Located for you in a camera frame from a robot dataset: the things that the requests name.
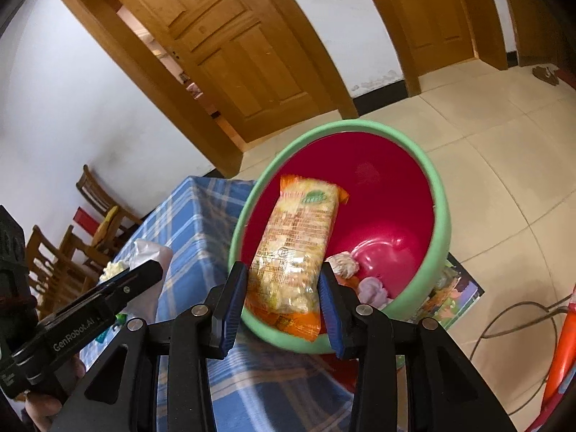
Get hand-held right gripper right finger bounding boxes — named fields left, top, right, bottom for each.
left=317, top=262, right=518, bottom=432

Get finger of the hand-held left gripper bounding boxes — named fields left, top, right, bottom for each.
left=96, top=258, right=163, bottom=319

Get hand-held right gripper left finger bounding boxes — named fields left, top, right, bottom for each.
left=47, top=261, right=249, bottom=432

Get large cream paper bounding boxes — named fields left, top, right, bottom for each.
left=100, top=258, right=131, bottom=283

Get orange snack packet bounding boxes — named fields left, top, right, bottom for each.
left=245, top=175, right=351, bottom=334

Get red bin with green rim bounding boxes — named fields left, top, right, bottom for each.
left=227, top=119, right=452, bottom=355

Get person's left hand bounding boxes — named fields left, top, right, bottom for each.
left=24, top=355, right=86, bottom=432

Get white plastic packet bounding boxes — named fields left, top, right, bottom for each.
left=127, top=239, right=174, bottom=320

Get white crumpled paper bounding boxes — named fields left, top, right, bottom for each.
left=357, top=276, right=390, bottom=309

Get small crumpled cream paper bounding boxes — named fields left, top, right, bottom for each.
left=326, top=252, right=361, bottom=280

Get yellow seat cushion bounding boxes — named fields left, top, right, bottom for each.
left=92, top=206, right=120, bottom=246

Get red box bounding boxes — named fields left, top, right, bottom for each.
left=74, top=207, right=106, bottom=235

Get wooden dining chair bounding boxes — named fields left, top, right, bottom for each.
left=24, top=225, right=109, bottom=320
left=76, top=164, right=142, bottom=246

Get blue plaid tablecloth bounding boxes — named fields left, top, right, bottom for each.
left=78, top=175, right=361, bottom=432

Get colourful picture book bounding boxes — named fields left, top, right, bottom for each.
left=414, top=252, right=486, bottom=329

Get orange metal chair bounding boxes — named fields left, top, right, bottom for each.
left=528, top=283, right=576, bottom=432

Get wooden panel door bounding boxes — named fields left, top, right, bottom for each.
left=378, top=0, right=475, bottom=64
left=112, top=0, right=316, bottom=133

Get brown slippers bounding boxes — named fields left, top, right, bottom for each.
left=532, top=67, right=561, bottom=85

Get wooden cabinet door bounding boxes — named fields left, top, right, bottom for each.
left=495, top=0, right=568, bottom=67

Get dark floor cable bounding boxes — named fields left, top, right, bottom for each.
left=468, top=299, right=572, bottom=397

